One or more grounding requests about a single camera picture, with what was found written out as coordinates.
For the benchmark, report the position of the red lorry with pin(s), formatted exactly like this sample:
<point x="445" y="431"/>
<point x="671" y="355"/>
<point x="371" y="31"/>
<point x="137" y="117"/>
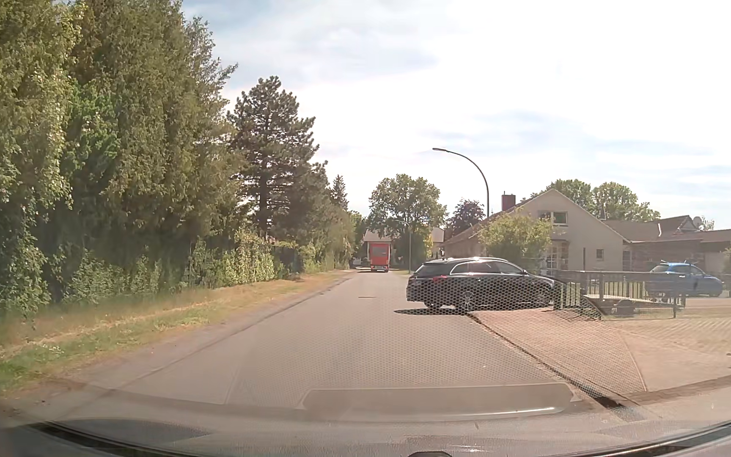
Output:
<point x="379" y="255"/>

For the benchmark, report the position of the large green tree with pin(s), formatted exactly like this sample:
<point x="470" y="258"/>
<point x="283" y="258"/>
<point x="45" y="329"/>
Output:
<point x="405" y="203"/>

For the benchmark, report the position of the dark red-leaved tree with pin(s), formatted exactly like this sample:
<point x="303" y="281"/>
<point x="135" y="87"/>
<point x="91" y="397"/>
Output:
<point x="465" y="216"/>

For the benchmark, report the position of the grey asphalt road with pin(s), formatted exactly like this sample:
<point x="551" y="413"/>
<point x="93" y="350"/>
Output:
<point x="353" y="343"/>

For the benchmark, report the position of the black car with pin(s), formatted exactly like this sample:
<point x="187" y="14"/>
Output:
<point x="476" y="284"/>

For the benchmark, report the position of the tall dark conifer tree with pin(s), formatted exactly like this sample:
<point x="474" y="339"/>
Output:
<point x="271" y="146"/>

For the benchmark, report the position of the car's own bonnet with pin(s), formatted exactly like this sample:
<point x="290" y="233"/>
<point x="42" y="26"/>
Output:
<point x="365" y="441"/>

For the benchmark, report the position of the beige house with gable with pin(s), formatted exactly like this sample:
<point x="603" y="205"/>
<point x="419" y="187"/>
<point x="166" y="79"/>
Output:
<point x="578" y="238"/>

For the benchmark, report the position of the group of trees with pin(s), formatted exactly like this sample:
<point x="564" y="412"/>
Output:
<point x="613" y="202"/>

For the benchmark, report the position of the trailer with metal railing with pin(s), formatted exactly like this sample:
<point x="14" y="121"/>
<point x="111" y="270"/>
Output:
<point x="619" y="289"/>

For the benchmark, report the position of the grass verge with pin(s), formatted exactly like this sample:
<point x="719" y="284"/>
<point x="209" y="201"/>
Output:
<point x="118" y="324"/>

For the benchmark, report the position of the row of trees and hedge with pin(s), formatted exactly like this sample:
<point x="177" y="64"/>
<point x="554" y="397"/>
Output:
<point x="105" y="158"/>

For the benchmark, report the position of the low brick building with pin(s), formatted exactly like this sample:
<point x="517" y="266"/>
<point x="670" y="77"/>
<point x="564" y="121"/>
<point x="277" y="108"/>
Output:
<point x="664" y="240"/>

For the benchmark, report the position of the blue car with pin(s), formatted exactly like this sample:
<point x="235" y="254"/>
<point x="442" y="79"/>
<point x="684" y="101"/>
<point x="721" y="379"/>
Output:
<point x="683" y="278"/>

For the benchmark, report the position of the curved lamp post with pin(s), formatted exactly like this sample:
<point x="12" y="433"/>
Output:
<point x="483" y="181"/>

